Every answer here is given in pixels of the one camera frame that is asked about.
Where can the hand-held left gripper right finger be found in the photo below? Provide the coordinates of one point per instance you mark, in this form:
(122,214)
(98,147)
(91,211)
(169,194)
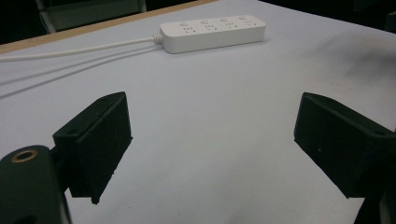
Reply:
(342,146)

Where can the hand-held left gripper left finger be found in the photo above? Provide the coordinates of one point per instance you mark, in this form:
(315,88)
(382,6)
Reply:
(99,146)

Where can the white power strip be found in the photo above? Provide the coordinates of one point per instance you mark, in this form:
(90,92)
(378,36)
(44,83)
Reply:
(211,34)

